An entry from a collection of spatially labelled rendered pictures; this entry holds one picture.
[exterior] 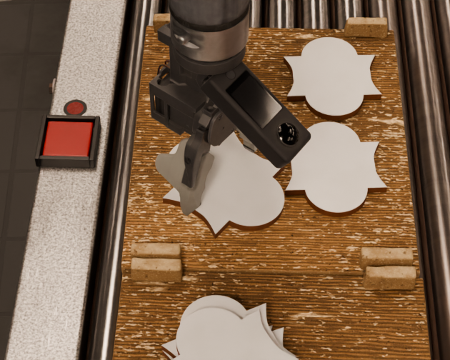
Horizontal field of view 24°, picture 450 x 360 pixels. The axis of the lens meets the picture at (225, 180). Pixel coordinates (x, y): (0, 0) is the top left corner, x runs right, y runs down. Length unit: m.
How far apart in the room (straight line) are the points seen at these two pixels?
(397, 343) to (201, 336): 0.22
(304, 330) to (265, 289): 0.07
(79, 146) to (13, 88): 1.40
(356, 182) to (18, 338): 0.45
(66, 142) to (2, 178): 1.20
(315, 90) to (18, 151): 1.33
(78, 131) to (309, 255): 0.35
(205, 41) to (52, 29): 1.93
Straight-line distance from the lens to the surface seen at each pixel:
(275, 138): 1.02
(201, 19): 0.95
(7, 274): 2.38
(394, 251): 1.22
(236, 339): 1.12
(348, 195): 1.28
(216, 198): 1.13
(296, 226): 1.26
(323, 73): 1.41
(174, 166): 1.10
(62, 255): 1.27
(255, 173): 1.16
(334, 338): 1.18
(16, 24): 2.91
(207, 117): 1.04
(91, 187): 1.33
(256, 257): 1.23
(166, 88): 1.06
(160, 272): 1.19
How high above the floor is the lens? 1.95
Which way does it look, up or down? 52 degrees down
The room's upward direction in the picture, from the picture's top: straight up
